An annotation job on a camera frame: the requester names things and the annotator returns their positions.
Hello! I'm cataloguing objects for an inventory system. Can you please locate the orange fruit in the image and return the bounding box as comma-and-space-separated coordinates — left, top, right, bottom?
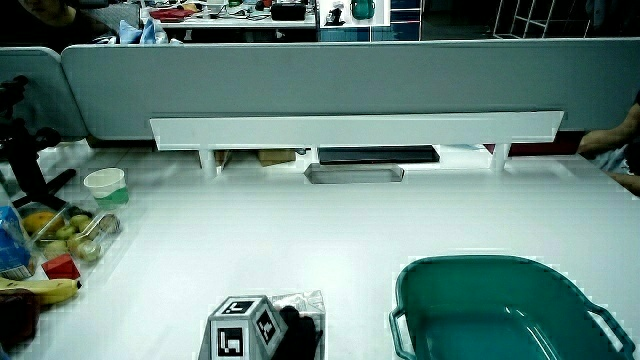
21, 210, 66, 236

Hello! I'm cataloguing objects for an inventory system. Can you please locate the white wire rack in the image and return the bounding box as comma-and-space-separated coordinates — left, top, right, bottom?
491, 0, 592, 40

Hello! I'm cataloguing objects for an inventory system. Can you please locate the long grey desk partition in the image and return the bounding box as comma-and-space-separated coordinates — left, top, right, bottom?
60, 38, 640, 142

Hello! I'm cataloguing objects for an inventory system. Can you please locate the another person's forearm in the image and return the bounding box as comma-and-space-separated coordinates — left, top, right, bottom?
576, 91, 640, 197

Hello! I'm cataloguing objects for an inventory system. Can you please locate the small cardboard box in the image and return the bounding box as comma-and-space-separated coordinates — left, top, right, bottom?
256, 148, 298, 167

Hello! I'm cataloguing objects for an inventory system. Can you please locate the silver milk carton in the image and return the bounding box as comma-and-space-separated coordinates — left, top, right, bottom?
269, 289, 327, 360

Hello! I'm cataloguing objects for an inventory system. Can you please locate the teal jug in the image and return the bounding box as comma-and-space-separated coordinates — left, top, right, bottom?
350, 0, 377, 22

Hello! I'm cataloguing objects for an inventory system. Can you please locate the black bag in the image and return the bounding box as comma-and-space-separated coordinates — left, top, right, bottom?
269, 1, 308, 22

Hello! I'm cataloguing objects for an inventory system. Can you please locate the white desk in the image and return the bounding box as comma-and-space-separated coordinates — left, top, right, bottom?
0, 139, 640, 360

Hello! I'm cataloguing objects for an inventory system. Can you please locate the blue snack bag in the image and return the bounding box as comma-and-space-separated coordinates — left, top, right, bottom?
0, 204, 37, 281

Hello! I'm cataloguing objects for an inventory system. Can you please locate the blue plastic bag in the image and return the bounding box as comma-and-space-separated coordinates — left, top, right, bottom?
118, 18, 170, 46

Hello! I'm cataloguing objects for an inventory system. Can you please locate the person's left hand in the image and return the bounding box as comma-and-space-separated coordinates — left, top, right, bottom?
198, 294, 324, 360

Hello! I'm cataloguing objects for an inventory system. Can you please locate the clear plastic fruit container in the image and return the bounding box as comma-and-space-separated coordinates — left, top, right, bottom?
19, 203, 123, 267

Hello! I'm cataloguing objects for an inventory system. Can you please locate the white background table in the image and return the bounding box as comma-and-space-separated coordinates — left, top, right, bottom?
141, 3, 318, 30

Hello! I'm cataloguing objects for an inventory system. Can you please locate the red cloth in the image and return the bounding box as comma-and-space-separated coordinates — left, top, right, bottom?
149, 6, 197, 23

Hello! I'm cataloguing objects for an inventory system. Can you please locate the teal plastic basin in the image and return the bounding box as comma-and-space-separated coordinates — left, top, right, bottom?
388, 254, 637, 360

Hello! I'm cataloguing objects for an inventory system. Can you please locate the dark red fruit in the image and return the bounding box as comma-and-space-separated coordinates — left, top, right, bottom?
0, 289, 41, 347

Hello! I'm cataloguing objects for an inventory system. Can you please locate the red block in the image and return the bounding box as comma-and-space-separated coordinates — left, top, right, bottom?
41, 253, 82, 281

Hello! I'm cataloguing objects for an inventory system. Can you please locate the black flat keyboard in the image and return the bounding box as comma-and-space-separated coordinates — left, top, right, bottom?
317, 145, 442, 166

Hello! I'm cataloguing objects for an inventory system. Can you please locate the yellow banana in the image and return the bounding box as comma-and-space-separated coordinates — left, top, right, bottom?
0, 276, 83, 306

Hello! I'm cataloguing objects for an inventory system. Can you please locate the short grey desk partition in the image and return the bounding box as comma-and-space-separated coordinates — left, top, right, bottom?
0, 46, 90, 142

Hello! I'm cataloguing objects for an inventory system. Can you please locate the white and green paper cup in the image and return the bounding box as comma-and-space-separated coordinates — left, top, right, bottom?
83, 167, 130, 210

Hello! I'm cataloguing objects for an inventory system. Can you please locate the black camera tripod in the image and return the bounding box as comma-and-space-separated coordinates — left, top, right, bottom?
0, 74, 78, 211

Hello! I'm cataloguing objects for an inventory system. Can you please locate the white desk shelf riser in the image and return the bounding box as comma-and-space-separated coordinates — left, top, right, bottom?
149, 110, 566, 179

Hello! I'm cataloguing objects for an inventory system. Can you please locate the grey cable tray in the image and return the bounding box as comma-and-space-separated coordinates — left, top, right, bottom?
303, 162, 406, 185

